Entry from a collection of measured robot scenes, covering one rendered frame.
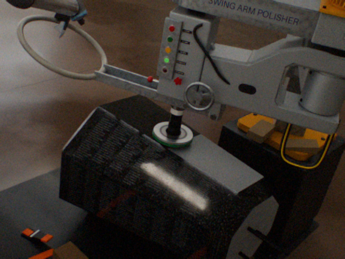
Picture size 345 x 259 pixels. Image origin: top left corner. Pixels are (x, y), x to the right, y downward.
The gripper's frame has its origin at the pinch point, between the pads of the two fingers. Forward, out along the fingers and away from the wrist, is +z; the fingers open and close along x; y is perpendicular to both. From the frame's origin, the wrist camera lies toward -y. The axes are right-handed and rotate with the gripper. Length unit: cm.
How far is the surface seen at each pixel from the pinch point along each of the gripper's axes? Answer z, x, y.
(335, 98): -73, 90, -100
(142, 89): -17, 52, -37
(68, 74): -6.6, 47.3, -2.0
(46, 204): 106, 34, -34
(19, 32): -6.9, 28.2, 23.4
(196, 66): -47, 64, -48
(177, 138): -5, 66, -63
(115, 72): -8.8, 33.2, -27.5
